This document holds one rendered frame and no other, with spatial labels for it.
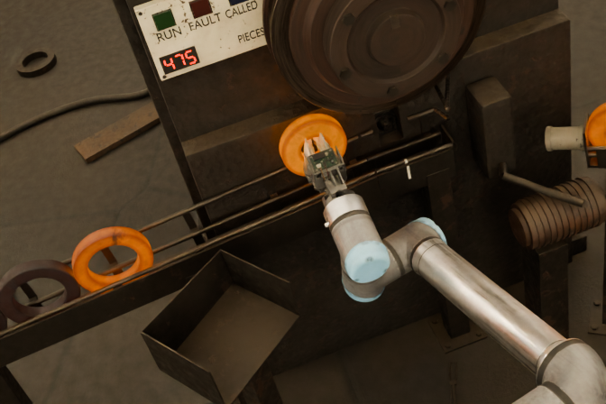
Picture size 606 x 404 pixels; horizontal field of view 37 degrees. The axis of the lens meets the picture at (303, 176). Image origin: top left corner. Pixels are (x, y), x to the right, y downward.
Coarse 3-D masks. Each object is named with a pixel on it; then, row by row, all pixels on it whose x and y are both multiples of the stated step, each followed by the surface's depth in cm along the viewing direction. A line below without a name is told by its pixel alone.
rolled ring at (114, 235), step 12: (108, 228) 207; (120, 228) 208; (84, 240) 206; (96, 240) 205; (108, 240) 206; (120, 240) 207; (132, 240) 208; (144, 240) 210; (84, 252) 206; (144, 252) 211; (72, 264) 208; (84, 264) 208; (144, 264) 213; (84, 276) 210; (96, 276) 214; (108, 276) 216; (120, 276) 216; (84, 288) 212; (96, 288) 213
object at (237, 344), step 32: (224, 256) 205; (192, 288) 201; (224, 288) 210; (256, 288) 206; (288, 288) 195; (160, 320) 195; (192, 320) 204; (224, 320) 205; (256, 320) 203; (288, 320) 201; (160, 352) 192; (192, 352) 201; (224, 352) 199; (256, 352) 197; (192, 384) 192; (224, 384) 194; (256, 384) 209
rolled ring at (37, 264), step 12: (24, 264) 206; (36, 264) 205; (48, 264) 206; (60, 264) 209; (12, 276) 204; (24, 276) 205; (36, 276) 206; (48, 276) 207; (60, 276) 208; (72, 276) 209; (0, 288) 206; (12, 288) 206; (72, 288) 211; (0, 300) 207; (12, 300) 208; (60, 300) 215; (12, 312) 210; (24, 312) 212; (36, 312) 214
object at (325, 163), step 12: (312, 156) 195; (324, 156) 195; (312, 168) 195; (324, 168) 194; (336, 168) 193; (312, 180) 200; (324, 180) 194; (336, 180) 194; (336, 192) 196; (348, 192) 192
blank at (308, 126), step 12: (300, 120) 203; (312, 120) 202; (324, 120) 203; (288, 132) 204; (300, 132) 203; (312, 132) 204; (324, 132) 205; (336, 132) 206; (288, 144) 204; (300, 144) 205; (336, 144) 208; (288, 156) 206; (300, 156) 207; (288, 168) 208; (300, 168) 209
